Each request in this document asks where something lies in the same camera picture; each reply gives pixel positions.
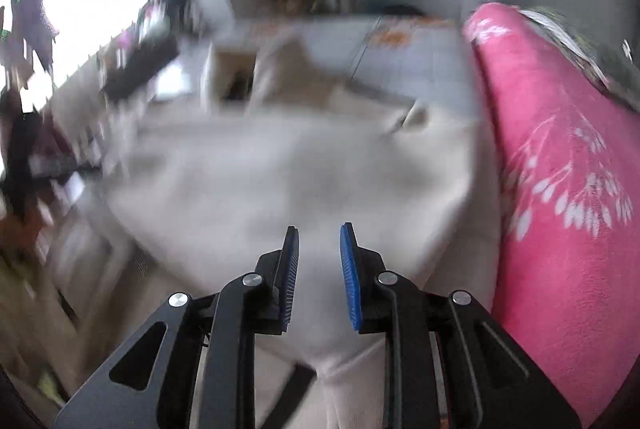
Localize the beige zip jacket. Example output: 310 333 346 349
100 36 503 429

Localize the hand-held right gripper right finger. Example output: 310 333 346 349
339 222 582 429

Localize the pink floral blanket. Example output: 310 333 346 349
462 2 640 429

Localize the black cabinet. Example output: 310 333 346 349
100 34 181 105

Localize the grey lace pillow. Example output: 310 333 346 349
520 6 640 100

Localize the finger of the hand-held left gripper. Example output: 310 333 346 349
30 158 103 181

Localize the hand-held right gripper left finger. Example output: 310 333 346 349
54 225 301 429

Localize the hanging purple garment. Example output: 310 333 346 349
9 0 57 75

